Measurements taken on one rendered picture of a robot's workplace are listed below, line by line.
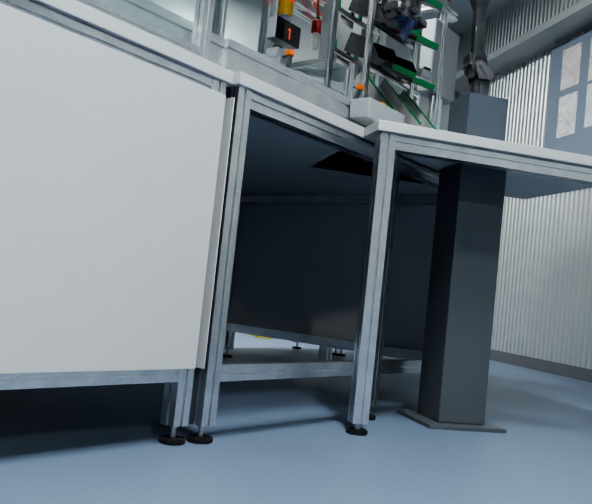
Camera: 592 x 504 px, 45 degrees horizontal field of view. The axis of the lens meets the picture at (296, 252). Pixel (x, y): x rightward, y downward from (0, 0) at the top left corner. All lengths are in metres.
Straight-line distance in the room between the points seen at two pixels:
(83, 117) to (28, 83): 0.12
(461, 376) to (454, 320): 0.18
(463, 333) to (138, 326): 1.14
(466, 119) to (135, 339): 1.33
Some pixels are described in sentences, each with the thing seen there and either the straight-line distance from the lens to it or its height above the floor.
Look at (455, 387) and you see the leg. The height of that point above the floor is 0.12.
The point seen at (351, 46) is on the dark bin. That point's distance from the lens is 2.81.
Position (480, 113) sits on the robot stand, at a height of 1.00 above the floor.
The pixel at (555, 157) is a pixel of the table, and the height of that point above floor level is 0.84.
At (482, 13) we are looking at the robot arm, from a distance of 2.55.
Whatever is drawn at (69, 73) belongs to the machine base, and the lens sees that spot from 1.42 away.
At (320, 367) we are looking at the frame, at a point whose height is 0.17.
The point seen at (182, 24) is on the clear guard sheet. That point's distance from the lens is 1.67.
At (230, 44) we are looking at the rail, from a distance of 1.80.
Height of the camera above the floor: 0.36
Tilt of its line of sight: 3 degrees up
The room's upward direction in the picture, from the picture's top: 6 degrees clockwise
